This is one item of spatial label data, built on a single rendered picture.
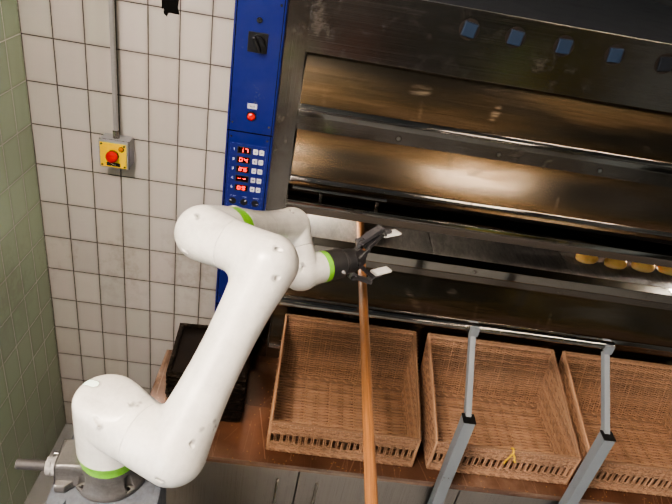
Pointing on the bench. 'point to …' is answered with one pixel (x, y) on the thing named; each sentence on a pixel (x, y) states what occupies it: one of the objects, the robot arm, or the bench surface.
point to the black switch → (257, 42)
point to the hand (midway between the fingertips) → (391, 251)
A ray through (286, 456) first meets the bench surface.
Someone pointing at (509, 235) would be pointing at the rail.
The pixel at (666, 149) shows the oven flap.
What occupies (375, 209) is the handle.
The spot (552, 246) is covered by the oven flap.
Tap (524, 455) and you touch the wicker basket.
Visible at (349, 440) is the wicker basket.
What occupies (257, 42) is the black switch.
